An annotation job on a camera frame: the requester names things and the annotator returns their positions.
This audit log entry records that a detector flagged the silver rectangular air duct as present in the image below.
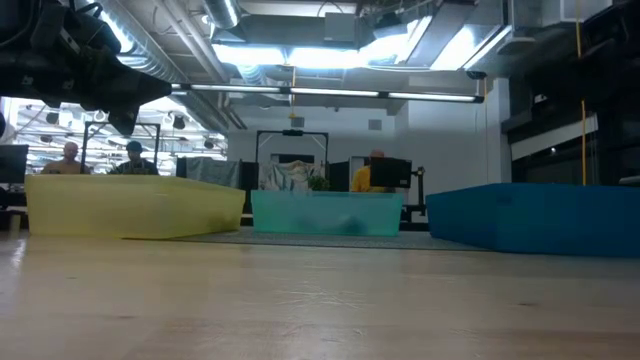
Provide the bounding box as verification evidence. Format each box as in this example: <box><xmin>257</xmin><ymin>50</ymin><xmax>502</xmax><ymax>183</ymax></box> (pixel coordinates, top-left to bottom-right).
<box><xmin>399</xmin><ymin>0</ymin><xmax>516</xmax><ymax>71</ymax></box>

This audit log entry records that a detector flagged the silver spiral air duct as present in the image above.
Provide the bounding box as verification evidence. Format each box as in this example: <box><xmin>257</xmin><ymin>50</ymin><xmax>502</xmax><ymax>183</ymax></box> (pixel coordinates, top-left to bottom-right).
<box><xmin>97</xmin><ymin>0</ymin><xmax>236</xmax><ymax>134</ymax></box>

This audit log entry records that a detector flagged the black monitor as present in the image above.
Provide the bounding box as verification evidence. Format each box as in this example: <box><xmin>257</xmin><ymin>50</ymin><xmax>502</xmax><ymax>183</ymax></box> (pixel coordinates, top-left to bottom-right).
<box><xmin>369</xmin><ymin>156</ymin><xmax>414</xmax><ymax>190</ymax></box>
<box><xmin>0</xmin><ymin>144</ymin><xmax>30</xmax><ymax>185</ymax></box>

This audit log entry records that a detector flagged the silver round air duct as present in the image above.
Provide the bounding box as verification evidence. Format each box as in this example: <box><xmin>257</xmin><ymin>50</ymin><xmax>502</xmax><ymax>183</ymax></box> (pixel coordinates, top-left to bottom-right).
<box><xmin>202</xmin><ymin>0</ymin><xmax>242</xmax><ymax>30</ymax></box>

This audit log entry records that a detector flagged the person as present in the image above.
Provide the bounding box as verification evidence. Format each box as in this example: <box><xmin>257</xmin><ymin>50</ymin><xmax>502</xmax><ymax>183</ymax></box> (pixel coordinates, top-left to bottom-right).
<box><xmin>40</xmin><ymin>141</ymin><xmax>92</xmax><ymax>176</ymax></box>
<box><xmin>349</xmin><ymin>148</ymin><xmax>389</xmax><ymax>194</ymax></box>
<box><xmin>108</xmin><ymin>140</ymin><xmax>161</xmax><ymax>176</ymax></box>

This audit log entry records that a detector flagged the pale crumpled cloth cover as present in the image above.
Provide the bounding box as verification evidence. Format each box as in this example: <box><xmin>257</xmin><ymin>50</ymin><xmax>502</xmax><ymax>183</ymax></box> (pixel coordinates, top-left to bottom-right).
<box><xmin>258</xmin><ymin>159</ymin><xmax>322</xmax><ymax>193</ymax></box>

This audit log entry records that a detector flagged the black monitor stand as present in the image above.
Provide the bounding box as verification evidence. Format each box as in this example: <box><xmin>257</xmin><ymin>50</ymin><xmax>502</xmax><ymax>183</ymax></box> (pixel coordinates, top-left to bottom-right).
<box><xmin>399</xmin><ymin>165</ymin><xmax>430</xmax><ymax>232</ymax></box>

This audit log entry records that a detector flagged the blue plastic bin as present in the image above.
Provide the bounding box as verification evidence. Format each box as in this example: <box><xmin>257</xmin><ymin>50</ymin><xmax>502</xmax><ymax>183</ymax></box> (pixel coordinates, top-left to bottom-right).
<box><xmin>425</xmin><ymin>182</ymin><xmax>640</xmax><ymax>259</ymax></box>

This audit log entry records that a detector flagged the long linear ceiling light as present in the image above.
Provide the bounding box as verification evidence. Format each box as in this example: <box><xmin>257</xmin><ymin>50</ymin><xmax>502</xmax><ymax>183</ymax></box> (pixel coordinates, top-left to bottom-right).
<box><xmin>169</xmin><ymin>82</ymin><xmax>486</xmax><ymax>105</ymax></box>

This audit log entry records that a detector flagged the dark green leafy plant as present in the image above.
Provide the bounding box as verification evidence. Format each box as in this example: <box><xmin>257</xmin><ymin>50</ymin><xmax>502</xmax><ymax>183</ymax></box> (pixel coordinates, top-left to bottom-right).
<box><xmin>306</xmin><ymin>174</ymin><xmax>332</xmax><ymax>193</ymax></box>

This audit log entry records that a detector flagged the grey covered equipment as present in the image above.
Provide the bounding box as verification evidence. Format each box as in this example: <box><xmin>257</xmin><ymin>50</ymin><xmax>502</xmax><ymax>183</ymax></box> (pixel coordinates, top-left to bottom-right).
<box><xmin>175</xmin><ymin>156</ymin><xmax>242</xmax><ymax>190</ymax></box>

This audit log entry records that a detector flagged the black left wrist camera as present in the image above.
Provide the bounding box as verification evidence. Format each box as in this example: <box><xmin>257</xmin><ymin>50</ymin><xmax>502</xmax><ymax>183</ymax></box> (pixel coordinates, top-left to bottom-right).
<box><xmin>29</xmin><ymin>0</ymin><xmax>124</xmax><ymax>56</ymax></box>

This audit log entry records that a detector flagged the yellow translucent plastic bin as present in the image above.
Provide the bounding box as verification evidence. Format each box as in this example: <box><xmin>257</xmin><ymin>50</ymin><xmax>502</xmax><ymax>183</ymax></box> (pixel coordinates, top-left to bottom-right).
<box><xmin>23</xmin><ymin>174</ymin><xmax>248</xmax><ymax>241</ymax></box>

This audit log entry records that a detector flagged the black station frame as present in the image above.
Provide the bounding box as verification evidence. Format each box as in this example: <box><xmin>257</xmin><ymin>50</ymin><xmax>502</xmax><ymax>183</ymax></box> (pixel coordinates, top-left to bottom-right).
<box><xmin>255</xmin><ymin>129</ymin><xmax>331</xmax><ymax>192</ymax></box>
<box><xmin>81</xmin><ymin>120</ymin><xmax>162</xmax><ymax>175</ymax></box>

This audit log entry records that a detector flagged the teal translucent plastic bin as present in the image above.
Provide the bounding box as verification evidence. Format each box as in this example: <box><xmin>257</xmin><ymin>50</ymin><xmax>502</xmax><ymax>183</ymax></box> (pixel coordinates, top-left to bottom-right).
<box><xmin>250</xmin><ymin>189</ymin><xmax>405</xmax><ymax>238</ymax></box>

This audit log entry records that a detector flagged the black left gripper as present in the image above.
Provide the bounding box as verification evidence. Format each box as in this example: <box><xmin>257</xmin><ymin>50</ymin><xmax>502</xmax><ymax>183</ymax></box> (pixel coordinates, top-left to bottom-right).
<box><xmin>24</xmin><ymin>47</ymin><xmax>174</xmax><ymax>138</ymax></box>

